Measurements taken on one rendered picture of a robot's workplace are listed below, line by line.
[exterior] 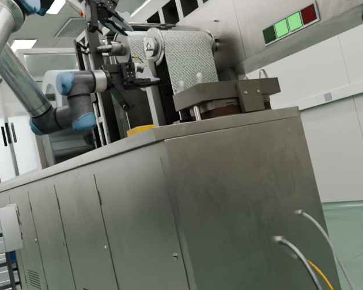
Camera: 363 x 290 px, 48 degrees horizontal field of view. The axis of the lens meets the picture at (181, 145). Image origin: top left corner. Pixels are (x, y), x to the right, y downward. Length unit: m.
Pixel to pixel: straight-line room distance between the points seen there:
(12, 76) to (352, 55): 3.32
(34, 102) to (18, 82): 0.08
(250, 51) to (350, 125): 2.59
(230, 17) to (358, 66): 2.46
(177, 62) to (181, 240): 0.71
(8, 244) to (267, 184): 0.84
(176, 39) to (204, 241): 0.80
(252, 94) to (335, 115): 2.79
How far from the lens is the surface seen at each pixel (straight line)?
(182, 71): 1.59
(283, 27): 1.57
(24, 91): 1.32
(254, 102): 1.47
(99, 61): 1.81
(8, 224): 0.92
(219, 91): 1.40
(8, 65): 1.29
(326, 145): 4.32
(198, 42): 1.68
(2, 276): 0.93
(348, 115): 4.15
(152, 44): 1.59
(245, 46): 1.70
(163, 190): 1.19
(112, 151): 1.37
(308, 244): 1.54
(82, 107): 1.30
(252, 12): 1.69
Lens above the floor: 0.79
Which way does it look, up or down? 2 degrees up
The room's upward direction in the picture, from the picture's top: 13 degrees counter-clockwise
